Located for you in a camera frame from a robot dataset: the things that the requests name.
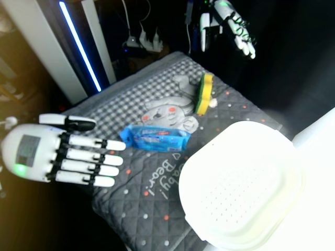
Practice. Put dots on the wide white frame post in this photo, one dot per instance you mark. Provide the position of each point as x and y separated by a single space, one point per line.
49 52

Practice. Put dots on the white perforated plastic basket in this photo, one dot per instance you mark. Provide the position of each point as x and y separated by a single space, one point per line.
240 183

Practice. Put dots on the blue-white LED light strip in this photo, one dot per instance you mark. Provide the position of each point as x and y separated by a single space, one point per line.
79 47

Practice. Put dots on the yellow and green sponge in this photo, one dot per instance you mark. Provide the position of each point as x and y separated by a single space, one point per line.
205 91

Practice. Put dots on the narrow white frame post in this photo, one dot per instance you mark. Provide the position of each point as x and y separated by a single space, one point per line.
100 39

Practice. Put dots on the grey quilt with bear print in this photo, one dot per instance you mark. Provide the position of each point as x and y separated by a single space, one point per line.
136 99

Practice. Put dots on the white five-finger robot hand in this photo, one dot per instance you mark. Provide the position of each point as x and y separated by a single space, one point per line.
225 11
28 149

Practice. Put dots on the blue wet wipes pack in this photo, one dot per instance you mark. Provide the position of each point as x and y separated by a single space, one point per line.
157 138

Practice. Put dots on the white power strip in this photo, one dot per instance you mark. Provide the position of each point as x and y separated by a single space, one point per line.
151 41

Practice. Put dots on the white power adapter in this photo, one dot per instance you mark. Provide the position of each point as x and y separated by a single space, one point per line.
132 41

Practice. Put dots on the white glossy panel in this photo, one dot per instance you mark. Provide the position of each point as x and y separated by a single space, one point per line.
319 157

